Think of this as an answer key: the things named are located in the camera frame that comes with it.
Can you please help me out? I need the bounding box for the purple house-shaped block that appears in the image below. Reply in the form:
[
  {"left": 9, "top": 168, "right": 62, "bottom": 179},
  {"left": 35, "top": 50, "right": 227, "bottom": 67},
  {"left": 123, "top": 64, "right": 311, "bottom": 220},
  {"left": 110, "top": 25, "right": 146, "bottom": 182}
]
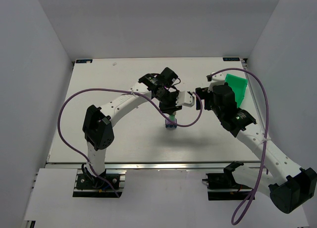
[{"left": 165, "top": 119, "right": 177, "bottom": 125}]

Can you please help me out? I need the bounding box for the dark blue bridge block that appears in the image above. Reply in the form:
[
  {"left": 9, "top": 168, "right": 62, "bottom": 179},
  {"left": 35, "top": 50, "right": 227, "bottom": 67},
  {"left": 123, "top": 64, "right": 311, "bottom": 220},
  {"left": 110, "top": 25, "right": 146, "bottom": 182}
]
[{"left": 165, "top": 123, "right": 177, "bottom": 129}]

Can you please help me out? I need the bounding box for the green plastic bin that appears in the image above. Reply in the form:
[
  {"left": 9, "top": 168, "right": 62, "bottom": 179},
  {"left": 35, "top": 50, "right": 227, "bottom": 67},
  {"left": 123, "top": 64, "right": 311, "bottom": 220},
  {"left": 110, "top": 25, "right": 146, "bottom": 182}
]
[{"left": 225, "top": 74, "right": 248, "bottom": 107}]

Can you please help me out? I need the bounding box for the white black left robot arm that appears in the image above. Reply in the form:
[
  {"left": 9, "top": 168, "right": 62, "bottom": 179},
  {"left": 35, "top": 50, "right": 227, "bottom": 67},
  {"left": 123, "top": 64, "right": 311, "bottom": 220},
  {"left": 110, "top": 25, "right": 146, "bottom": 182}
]
[{"left": 83, "top": 67, "right": 182, "bottom": 180}]

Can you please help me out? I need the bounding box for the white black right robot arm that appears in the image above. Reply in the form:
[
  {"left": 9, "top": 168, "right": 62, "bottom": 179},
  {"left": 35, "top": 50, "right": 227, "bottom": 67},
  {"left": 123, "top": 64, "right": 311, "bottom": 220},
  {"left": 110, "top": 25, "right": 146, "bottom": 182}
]
[{"left": 195, "top": 83, "right": 317, "bottom": 214}]

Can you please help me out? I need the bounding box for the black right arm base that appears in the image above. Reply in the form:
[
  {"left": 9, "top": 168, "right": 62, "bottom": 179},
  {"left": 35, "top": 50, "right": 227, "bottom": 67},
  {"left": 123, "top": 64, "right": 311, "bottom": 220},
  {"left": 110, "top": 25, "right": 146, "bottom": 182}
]
[{"left": 202, "top": 161, "right": 252, "bottom": 201}]

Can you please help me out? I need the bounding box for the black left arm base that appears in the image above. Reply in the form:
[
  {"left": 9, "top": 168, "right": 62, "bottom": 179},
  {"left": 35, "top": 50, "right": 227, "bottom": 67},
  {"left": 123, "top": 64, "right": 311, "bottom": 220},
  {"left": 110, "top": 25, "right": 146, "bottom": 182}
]
[{"left": 72, "top": 164, "right": 124, "bottom": 198}]

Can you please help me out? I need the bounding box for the blue label sticker right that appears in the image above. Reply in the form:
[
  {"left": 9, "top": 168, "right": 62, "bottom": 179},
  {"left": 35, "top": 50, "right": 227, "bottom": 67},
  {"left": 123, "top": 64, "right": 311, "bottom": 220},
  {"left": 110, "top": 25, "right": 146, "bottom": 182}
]
[{"left": 222, "top": 57, "right": 240, "bottom": 61}]

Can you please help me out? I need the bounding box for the blue label sticker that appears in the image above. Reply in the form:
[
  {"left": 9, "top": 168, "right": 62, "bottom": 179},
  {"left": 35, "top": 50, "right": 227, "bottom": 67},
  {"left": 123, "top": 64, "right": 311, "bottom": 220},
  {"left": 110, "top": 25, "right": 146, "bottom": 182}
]
[
  {"left": 222, "top": 57, "right": 240, "bottom": 61},
  {"left": 75, "top": 59, "right": 93, "bottom": 64}
]

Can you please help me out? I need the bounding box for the blue label sticker left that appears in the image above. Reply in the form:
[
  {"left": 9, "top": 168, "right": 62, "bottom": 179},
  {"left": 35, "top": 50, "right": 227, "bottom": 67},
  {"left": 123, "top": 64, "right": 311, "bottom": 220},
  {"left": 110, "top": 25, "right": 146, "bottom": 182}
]
[{"left": 75, "top": 59, "right": 93, "bottom": 64}]

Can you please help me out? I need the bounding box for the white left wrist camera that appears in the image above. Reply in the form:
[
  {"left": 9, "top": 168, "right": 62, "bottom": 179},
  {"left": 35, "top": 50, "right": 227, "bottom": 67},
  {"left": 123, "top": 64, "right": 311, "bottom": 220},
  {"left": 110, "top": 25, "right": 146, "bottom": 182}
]
[{"left": 177, "top": 91, "right": 195, "bottom": 107}]

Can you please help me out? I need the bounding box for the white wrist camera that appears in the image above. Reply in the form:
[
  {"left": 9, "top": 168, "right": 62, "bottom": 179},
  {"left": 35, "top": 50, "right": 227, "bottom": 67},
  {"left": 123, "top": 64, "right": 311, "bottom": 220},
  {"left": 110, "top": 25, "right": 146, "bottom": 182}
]
[
  {"left": 177, "top": 91, "right": 195, "bottom": 107},
  {"left": 207, "top": 72, "right": 225, "bottom": 91}
]

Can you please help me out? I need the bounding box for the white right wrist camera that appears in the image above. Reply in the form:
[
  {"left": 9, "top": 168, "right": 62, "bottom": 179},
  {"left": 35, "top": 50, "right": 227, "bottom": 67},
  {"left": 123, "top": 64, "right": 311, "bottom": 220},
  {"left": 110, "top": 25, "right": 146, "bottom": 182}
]
[{"left": 207, "top": 72, "right": 225, "bottom": 91}]

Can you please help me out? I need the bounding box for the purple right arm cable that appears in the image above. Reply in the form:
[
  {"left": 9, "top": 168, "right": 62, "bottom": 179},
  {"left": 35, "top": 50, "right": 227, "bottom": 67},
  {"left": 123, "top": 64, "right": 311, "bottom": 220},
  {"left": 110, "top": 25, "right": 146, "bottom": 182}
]
[{"left": 207, "top": 68, "right": 270, "bottom": 226}]

